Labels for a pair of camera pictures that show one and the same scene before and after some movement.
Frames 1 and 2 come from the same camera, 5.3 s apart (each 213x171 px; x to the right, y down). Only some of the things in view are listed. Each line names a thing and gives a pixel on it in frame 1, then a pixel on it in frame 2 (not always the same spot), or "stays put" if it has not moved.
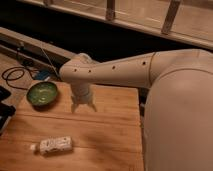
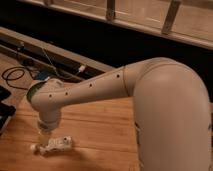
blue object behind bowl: x=42 y=75 stays put
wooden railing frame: x=189 y=21 stays put
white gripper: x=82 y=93 → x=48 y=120
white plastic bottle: x=55 y=144 stays put
